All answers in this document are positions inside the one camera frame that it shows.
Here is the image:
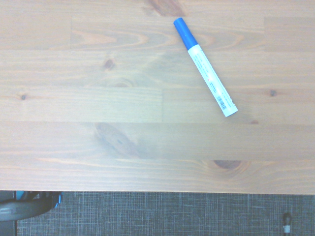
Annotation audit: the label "black and blue headphones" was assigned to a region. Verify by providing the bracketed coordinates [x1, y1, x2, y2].
[0, 191, 62, 222]

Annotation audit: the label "white marker with blue cap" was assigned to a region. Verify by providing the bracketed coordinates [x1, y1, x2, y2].
[173, 17, 239, 118]

